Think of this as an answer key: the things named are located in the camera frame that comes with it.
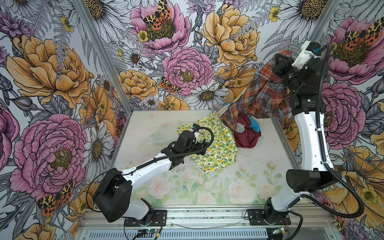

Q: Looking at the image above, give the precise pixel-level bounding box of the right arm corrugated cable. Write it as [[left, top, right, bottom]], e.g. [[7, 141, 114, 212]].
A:
[[299, 44, 365, 219]]

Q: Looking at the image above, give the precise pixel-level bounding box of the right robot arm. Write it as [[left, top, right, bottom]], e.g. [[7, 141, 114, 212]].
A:
[[263, 54, 337, 225]]

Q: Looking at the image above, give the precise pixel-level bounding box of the lemon print cloth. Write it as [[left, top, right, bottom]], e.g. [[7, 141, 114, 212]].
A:
[[177, 113, 238, 174]]

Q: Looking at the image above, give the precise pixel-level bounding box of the left aluminium corner post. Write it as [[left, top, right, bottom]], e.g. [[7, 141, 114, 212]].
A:
[[71, 0, 133, 115]]

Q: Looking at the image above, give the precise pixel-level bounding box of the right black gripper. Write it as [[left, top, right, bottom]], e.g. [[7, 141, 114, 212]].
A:
[[272, 54, 304, 93]]

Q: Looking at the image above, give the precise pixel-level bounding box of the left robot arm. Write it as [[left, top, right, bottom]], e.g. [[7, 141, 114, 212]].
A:
[[92, 127, 214, 225]]

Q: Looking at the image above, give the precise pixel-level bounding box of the maroon cloth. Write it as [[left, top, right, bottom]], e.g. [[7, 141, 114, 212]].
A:
[[234, 114, 262, 149]]

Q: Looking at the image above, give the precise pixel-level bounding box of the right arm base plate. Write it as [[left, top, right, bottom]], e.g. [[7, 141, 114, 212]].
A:
[[246, 209, 291, 226]]

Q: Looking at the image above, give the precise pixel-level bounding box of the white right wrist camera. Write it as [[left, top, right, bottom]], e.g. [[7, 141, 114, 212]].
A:
[[292, 41, 321, 70]]

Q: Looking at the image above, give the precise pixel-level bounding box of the grey cloth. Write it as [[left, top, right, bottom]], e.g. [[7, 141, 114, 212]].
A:
[[235, 123, 246, 134]]

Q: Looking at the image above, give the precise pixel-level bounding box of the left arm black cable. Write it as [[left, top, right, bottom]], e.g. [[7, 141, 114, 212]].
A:
[[85, 126, 215, 214]]

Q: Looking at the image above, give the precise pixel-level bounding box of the red plaid cloth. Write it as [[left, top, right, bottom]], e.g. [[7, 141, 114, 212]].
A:
[[220, 51, 292, 132]]

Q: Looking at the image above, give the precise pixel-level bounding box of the teal blue cloth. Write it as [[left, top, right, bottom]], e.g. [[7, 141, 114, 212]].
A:
[[248, 115, 261, 133]]

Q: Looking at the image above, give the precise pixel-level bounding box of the aluminium front rail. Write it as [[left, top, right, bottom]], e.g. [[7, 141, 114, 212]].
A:
[[79, 204, 335, 230]]

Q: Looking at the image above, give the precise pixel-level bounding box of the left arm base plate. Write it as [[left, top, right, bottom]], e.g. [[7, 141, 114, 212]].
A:
[[124, 210, 168, 227]]

